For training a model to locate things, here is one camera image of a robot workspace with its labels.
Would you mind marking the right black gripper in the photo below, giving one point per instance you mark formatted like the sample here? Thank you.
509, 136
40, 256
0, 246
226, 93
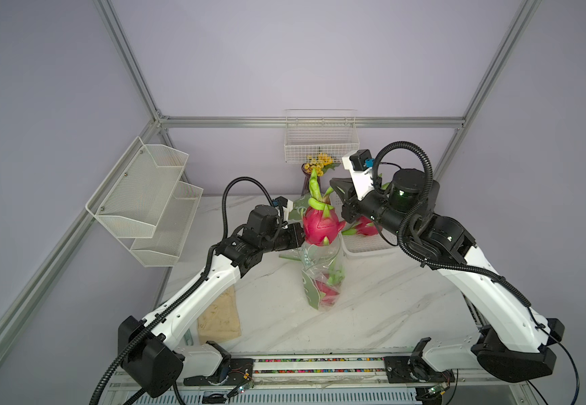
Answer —
354, 204

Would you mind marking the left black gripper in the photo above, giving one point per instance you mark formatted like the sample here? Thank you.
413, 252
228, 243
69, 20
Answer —
291, 230

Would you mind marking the green-print zip-top bag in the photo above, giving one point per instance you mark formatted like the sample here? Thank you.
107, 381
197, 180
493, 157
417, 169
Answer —
313, 261
299, 208

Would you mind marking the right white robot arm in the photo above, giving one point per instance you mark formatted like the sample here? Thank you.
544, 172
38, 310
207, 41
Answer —
397, 191

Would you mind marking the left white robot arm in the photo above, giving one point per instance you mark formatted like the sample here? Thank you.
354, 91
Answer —
147, 347

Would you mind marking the yellow flower bouquet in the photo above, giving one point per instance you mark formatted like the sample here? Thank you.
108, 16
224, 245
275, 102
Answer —
320, 163

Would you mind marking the dark purple glass vase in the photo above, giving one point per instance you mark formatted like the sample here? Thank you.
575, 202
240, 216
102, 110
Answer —
307, 179

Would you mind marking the white plastic basket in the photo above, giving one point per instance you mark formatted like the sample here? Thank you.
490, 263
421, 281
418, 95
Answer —
359, 246

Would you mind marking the white two-tier mesh shelf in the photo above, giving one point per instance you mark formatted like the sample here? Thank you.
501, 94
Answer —
146, 205

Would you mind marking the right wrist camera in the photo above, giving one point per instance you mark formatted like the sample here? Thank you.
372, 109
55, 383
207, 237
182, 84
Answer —
359, 163

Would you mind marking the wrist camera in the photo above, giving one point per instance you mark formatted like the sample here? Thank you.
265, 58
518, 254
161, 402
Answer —
285, 205
359, 163

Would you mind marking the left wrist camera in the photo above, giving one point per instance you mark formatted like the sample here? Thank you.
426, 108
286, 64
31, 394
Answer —
285, 205

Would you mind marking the white wire wall basket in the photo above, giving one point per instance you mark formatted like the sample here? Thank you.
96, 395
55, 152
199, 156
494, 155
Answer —
314, 131

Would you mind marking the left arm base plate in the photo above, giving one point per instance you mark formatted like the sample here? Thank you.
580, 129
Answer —
233, 373

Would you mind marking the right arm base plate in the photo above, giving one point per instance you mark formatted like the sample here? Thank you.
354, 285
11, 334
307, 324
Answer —
405, 369

